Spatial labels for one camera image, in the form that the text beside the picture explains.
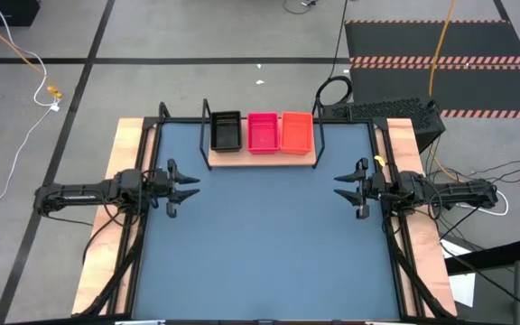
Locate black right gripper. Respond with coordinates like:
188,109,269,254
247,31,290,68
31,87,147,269
333,157,388,221

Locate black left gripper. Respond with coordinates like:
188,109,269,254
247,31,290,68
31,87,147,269
140,158,201,218

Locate white paper sheet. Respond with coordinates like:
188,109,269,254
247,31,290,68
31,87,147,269
440,238,477,309

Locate black mat with striped edge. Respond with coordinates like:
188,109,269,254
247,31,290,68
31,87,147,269
349,62,520,119
344,19,520,64

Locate black box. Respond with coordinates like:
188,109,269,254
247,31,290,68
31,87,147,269
0,0,42,27

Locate black table frame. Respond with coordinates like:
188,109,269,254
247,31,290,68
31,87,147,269
72,101,459,325

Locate wooden shelf with black frame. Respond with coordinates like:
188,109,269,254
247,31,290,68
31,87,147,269
200,97,328,172

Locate black coiled cable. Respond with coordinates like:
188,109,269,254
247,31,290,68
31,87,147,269
314,0,354,107

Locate white floor cable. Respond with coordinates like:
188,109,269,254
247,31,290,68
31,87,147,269
0,0,61,221

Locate orange floor cable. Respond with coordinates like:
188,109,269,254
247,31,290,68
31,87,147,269
0,6,64,99

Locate yellow hanging cable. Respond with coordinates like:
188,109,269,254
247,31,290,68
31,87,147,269
427,0,459,98

